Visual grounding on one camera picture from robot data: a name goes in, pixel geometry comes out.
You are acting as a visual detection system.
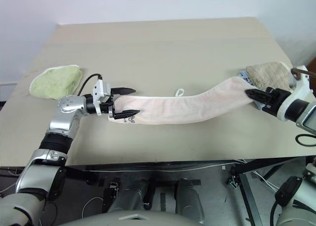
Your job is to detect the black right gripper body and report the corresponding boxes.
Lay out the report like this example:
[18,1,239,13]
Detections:
[262,87,291,117]

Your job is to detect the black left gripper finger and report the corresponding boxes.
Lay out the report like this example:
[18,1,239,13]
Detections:
[114,109,142,120]
[111,87,137,96]

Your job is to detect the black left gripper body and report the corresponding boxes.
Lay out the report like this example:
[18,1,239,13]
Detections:
[100,87,117,119]

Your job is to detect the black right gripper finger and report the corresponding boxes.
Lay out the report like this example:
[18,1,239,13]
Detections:
[244,88,270,98]
[249,96,270,105]

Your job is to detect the pale pink towel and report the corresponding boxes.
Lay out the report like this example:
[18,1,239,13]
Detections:
[107,77,260,126]

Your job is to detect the cream cloth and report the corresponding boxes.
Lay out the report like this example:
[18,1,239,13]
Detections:
[245,61,297,91]

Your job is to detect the green cloth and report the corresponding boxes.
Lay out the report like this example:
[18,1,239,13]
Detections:
[29,64,83,101]

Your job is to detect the small blue patterned cloth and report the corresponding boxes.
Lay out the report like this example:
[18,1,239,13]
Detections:
[237,71,255,86]

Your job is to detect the dark brown wooden piece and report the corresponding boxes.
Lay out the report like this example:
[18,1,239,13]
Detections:
[291,65,316,80]

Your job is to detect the grey rounded robot leg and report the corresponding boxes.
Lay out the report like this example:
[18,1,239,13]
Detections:
[174,178,206,225]
[108,180,149,215]

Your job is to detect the grey robot torso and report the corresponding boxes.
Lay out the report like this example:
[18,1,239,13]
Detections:
[56,207,205,226]

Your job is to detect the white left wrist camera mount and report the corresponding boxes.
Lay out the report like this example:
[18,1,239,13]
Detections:
[91,79,112,116]

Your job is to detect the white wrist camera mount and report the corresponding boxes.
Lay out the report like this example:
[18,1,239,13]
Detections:
[91,79,112,116]
[277,75,311,122]

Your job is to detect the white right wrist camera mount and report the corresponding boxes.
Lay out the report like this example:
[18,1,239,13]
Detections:
[277,75,311,122]

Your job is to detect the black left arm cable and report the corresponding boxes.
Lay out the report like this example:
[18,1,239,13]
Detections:
[78,74,103,97]

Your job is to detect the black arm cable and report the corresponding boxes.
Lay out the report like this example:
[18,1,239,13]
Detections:
[295,134,316,147]
[78,74,103,97]

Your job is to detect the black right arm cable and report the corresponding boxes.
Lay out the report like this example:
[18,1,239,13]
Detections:
[295,134,316,147]

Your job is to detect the thin white cable under table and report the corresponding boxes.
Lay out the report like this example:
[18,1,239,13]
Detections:
[80,160,249,174]

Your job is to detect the black metal table frame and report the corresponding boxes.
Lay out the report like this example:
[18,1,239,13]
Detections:
[0,155,316,226]

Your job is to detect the white floor cables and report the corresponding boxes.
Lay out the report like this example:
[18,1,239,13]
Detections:
[251,170,280,192]

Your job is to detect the white looped floor cable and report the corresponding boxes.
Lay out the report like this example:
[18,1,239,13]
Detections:
[82,195,105,220]

